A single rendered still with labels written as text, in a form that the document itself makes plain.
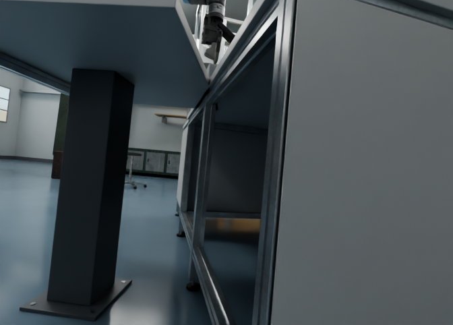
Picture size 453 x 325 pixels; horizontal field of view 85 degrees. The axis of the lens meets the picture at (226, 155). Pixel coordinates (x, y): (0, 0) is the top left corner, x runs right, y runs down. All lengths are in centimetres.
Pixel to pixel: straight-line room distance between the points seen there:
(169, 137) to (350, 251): 831
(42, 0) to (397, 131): 70
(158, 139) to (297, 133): 842
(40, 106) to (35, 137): 113
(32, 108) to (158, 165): 593
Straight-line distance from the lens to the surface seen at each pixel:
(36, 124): 1105
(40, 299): 119
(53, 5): 69
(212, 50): 116
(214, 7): 124
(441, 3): 60
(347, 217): 41
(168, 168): 663
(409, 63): 51
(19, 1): 72
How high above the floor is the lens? 54
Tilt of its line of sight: 2 degrees up
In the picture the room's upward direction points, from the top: 5 degrees clockwise
